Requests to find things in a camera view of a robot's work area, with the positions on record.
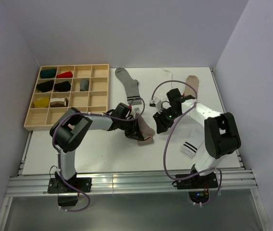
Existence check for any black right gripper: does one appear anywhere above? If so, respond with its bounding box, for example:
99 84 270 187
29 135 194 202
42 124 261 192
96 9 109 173
153 107 182 134

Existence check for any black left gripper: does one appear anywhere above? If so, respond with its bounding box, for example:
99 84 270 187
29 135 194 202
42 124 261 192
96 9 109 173
118 117 143 141

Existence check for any beige sock with rust stripes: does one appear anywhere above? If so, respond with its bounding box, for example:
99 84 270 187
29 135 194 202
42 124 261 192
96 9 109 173
136 113 155 146

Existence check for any plain white sock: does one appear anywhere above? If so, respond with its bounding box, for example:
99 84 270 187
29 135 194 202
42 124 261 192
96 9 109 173
161 68 174 91

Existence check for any dark grey sock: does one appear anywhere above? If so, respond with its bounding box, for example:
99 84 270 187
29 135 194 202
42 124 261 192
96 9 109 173
79 78 90 91

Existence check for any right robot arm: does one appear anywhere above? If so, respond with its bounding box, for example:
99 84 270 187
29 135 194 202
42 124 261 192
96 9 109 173
149 89 241 188

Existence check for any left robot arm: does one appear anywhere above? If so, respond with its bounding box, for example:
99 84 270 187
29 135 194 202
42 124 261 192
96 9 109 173
50 103 144 192

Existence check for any white sock with black stripes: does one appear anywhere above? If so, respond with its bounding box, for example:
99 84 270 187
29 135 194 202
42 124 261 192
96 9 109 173
181 138 204 159

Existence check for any grey sock with black stripes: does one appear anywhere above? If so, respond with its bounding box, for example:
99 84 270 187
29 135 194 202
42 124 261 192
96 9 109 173
115 67 142 105

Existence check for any beige red reindeer sock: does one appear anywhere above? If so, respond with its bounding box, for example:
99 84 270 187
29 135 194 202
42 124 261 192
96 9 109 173
183 75 199 98

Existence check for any rolled black sock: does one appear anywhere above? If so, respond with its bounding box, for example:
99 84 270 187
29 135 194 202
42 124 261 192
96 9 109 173
54 81 71 92

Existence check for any rolled brown white sock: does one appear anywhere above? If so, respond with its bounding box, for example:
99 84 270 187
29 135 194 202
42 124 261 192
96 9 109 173
50 97 68 107

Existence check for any rolled red sock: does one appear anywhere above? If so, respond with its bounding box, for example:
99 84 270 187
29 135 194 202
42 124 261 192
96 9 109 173
56 71 73 78

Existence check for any wooden compartment tray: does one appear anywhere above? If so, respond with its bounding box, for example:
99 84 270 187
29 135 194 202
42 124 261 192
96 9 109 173
24 64 109 131

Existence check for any rolled yellow sock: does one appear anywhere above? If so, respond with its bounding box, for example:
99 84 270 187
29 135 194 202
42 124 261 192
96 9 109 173
33 97 50 108

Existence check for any rolled dark sock in tray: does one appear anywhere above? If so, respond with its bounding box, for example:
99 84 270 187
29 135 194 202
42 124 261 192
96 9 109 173
36 80 54 93

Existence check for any rolled green sock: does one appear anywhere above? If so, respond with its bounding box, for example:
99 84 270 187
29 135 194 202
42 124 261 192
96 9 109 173
40 68 57 79

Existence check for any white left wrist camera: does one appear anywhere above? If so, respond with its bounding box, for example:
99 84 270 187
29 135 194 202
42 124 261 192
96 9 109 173
130 107 141 117

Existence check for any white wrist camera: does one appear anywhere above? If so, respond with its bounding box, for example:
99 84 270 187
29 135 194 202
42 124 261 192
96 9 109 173
130 107 141 117
149 97 162 113

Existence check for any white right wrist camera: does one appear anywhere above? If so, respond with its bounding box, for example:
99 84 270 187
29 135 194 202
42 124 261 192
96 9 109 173
149 97 162 113

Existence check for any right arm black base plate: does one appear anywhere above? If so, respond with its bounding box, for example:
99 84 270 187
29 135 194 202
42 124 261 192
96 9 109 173
172 173 218 190

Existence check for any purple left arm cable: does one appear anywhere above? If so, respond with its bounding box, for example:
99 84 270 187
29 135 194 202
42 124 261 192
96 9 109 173
49 96 145 213

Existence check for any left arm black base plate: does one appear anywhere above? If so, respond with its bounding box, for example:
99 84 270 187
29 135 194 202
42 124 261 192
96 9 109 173
47 177 92 194

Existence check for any aluminium extrusion rail frame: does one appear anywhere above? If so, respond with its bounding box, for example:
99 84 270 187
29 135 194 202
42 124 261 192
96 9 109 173
0 67 271 231

